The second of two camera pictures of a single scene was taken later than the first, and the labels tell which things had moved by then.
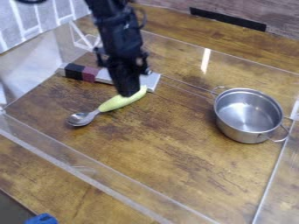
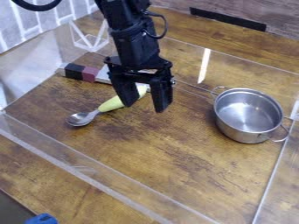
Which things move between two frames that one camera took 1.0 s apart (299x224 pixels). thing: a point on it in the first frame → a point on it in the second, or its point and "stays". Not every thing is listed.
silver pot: (249, 115) stays
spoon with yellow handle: (80, 118) stays
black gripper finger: (126, 78) → (162, 87)
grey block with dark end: (100, 74) stays
